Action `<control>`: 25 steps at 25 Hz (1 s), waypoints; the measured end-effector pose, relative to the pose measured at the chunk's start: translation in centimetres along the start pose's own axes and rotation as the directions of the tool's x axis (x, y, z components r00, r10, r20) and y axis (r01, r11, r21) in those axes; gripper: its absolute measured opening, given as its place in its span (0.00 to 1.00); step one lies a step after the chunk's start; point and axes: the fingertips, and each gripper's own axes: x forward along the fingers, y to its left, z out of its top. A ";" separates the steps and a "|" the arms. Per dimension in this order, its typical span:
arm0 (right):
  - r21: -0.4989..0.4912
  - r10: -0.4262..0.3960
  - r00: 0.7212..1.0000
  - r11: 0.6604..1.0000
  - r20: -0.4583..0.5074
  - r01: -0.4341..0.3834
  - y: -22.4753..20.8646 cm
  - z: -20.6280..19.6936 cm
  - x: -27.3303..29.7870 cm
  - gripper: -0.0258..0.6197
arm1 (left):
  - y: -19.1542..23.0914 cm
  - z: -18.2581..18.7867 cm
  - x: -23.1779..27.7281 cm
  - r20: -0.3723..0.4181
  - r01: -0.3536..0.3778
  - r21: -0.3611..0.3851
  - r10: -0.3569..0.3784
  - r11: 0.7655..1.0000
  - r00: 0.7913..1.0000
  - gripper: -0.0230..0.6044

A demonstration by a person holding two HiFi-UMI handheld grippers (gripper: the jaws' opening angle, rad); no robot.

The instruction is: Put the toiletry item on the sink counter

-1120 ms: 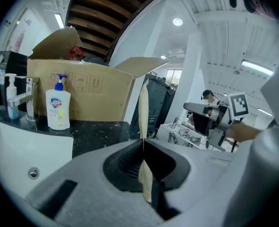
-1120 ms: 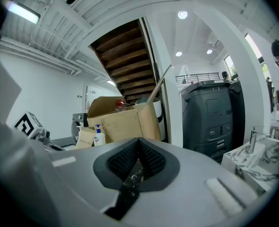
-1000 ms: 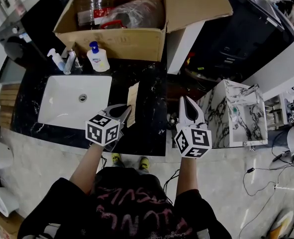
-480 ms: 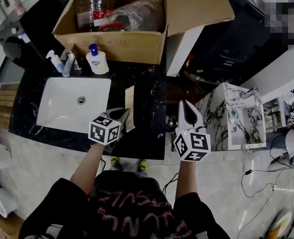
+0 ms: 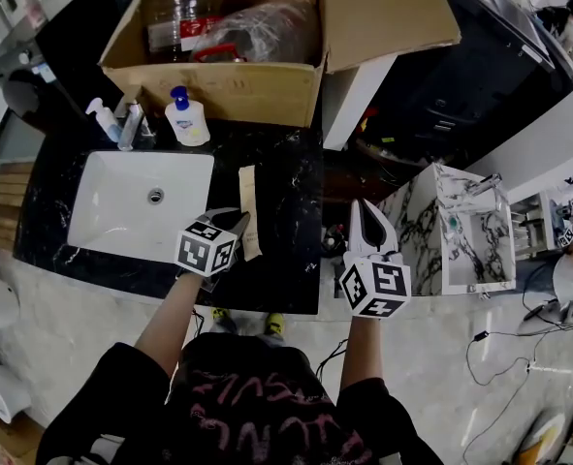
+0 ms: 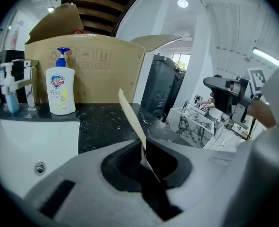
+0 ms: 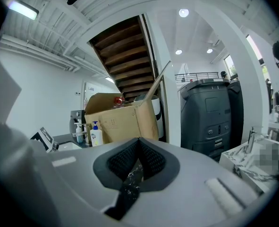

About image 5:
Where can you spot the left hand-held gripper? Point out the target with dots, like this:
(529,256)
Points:
(201,250)

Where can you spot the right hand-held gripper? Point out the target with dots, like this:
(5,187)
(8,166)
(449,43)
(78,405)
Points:
(375,288)

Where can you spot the brown paper strip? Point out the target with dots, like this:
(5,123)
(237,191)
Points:
(248,192)

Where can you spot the person's right forearm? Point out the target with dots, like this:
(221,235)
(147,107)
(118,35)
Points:
(361,351)

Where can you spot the person's left forearm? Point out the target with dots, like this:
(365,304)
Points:
(169,322)

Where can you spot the black bucket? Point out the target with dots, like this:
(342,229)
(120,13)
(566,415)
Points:
(334,240)

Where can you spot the white marble sink cabinet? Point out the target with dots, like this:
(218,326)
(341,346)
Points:
(422,230)

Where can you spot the black marble vanity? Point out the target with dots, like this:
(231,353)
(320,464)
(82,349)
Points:
(286,201)

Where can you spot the person's yellow shoe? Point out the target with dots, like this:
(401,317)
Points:
(275,323)
(220,314)

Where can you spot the white rectangular sink basin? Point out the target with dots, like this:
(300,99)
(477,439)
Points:
(121,211)

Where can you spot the white soap pump bottle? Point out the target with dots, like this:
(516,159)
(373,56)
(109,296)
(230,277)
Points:
(186,121)

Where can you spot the chrome faucet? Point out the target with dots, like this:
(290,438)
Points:
(131,126)
(485,184)

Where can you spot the large open cardboard box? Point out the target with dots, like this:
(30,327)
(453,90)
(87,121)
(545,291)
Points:
(228,92)

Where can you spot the small white spray bottle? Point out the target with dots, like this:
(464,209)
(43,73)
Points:
(106,121)

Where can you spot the person's black printed shirt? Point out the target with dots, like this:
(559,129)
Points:
(247,405)

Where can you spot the black cabinet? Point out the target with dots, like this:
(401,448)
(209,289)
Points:
(470,75)

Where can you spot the clear plastic bag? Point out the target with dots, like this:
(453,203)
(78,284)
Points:
(266,29)

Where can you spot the clear plastic bottle red label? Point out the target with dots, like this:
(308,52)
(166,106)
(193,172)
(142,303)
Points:
(179,17)

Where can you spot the wooden steps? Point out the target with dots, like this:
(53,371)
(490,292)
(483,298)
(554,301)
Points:
(12,201)

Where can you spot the black washing machine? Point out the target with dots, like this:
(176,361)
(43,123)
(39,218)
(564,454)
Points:
(39,75)

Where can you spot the pink bottle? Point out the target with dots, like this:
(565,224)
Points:
(35,10)

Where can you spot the white round container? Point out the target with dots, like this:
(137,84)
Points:
(0,393)

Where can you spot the small brown carton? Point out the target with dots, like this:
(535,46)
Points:
(5,441)

